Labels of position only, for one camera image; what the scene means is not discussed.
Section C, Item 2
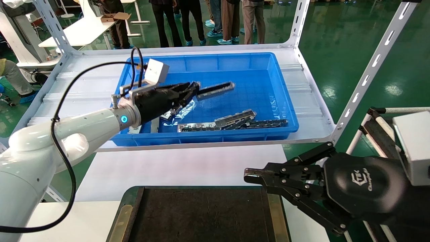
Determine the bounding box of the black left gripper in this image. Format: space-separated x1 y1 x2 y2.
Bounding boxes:
134 81 201 126

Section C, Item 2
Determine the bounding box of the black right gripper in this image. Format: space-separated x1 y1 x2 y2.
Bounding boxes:
244 142 430 242

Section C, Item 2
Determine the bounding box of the rectangular metal frame part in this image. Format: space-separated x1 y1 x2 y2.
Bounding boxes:
197 82 235 100

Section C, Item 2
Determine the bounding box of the silver metal channel part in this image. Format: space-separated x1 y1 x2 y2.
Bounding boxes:
215 109 257 130

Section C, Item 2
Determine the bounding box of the black container tray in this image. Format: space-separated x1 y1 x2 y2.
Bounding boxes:
107 186 291 242

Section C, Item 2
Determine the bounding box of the clear plastic bag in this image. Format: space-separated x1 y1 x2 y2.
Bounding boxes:
163 99 197 126

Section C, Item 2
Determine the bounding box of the blue plastic bin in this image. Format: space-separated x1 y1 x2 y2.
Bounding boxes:
111 52 300 147

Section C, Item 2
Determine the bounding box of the person in black trousers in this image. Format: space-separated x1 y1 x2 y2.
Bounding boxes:
101 0 132 50
181 0 207 46
149 0 183 48

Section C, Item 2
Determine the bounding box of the person in blue jeans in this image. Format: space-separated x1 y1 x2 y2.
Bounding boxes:
204 0 222 37

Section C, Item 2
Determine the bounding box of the person in brown trousers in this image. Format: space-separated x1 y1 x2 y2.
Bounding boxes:
217 0 241 45

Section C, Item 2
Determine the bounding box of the white table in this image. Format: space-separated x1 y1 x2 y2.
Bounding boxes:
39 15 116 49
121 0 152 37

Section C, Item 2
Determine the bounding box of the white pipe rack cart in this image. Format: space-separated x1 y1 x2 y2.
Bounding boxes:
346 107 430 242

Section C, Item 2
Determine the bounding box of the white metal slotted shelf rack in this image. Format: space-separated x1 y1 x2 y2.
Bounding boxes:
10 0 422 202

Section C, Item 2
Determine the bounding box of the person in khaki trousers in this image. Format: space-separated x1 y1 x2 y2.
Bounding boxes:
240 0 266 45

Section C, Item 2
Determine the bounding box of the open cardboard box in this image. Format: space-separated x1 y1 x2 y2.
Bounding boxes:
101 12 132 23

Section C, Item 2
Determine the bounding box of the crouching person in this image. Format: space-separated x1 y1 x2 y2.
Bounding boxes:
0 59 39 105

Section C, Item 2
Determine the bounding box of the white robot body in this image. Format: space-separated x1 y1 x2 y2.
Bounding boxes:
0 0 62 71

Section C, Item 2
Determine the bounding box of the long silver metal rail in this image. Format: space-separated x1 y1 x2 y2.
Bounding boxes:
177 123 222 132

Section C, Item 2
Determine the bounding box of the gray left wrist camera box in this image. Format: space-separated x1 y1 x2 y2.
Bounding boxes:
146 59 170 84

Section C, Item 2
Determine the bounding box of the gray wrist camera box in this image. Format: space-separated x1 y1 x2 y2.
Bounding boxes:
392 111 430 186
146 59 170 84

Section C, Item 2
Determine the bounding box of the silver camera mount bracket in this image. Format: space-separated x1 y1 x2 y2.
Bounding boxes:
112 80 158 109

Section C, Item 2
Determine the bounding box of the long dark metal rail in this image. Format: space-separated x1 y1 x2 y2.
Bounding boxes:
240 119 289 129

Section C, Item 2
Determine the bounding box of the gray right wrist camera box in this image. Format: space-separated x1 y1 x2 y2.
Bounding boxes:
392 111 430 186

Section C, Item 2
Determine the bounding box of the black cable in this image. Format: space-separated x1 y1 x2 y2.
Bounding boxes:
0 46 145 234

